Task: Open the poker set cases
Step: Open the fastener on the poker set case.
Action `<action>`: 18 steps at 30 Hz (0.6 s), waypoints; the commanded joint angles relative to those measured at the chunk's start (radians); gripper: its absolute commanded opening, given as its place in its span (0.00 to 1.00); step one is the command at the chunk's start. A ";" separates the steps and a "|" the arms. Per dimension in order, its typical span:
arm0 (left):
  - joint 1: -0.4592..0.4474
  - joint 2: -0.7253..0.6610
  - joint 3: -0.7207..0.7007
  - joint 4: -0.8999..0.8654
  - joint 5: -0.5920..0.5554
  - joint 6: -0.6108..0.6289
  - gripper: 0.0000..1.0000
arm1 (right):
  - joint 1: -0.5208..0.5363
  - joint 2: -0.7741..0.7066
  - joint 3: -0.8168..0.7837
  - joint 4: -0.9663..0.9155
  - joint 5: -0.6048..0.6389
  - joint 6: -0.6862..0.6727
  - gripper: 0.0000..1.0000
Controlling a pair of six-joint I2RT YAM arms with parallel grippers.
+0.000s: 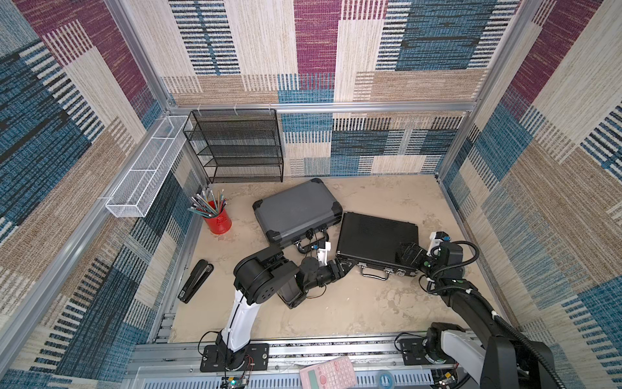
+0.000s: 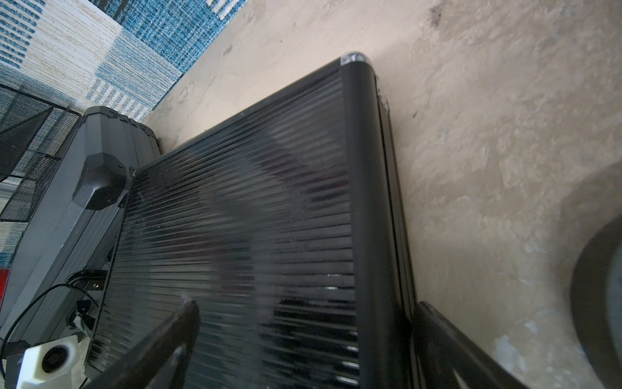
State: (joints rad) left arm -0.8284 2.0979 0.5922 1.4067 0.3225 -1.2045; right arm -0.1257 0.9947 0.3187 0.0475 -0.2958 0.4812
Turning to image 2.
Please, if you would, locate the red metal pencil bucket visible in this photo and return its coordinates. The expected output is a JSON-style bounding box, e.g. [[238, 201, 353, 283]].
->
[[0, 267, 10, 303]]

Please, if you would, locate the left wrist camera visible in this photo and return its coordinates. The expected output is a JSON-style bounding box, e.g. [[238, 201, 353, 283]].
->
[[5, 335, 79, 389]]

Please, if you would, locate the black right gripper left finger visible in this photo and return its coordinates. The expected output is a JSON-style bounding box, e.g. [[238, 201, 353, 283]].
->
[[86, 300, 200, 388]]

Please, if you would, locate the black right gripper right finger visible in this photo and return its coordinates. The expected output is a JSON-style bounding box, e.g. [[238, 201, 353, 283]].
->
[[414, 301, 525, 388]]

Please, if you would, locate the black poker set case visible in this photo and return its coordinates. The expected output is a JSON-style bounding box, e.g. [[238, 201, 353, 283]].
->
[[86, 52, 420, 388]]

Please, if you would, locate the black mesh shelf rack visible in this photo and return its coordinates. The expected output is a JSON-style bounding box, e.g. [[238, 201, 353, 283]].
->
[[1, 85, 80, 223]]

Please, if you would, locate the grey poker set case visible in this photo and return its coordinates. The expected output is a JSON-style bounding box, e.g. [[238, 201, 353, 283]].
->
[[0, 106, 162, 346]]

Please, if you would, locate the grey tape roll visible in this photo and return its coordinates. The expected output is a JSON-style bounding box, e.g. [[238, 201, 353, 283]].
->
[[570, 222, 621, 388]]

